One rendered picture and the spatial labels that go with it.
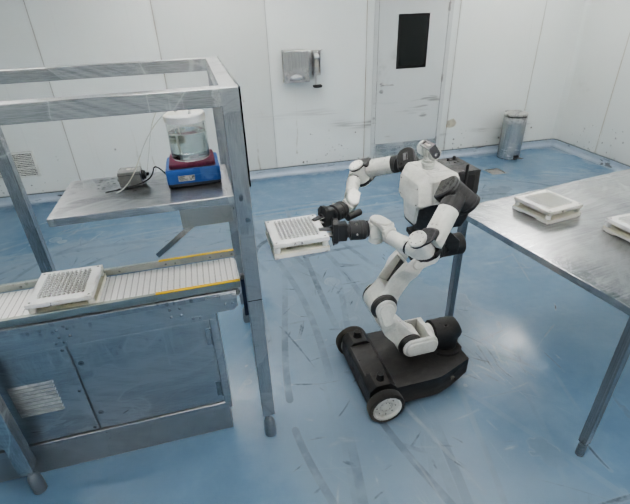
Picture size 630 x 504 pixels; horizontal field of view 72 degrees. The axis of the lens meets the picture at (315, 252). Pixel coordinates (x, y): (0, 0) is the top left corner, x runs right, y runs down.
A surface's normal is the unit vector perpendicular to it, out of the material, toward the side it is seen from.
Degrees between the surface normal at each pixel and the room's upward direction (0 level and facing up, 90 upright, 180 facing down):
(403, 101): 90
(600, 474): 0
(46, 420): 90
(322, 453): 0
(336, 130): 90
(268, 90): 90
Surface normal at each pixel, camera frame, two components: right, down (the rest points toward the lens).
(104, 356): 0.26, 0.47
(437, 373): -0.04, -0.87
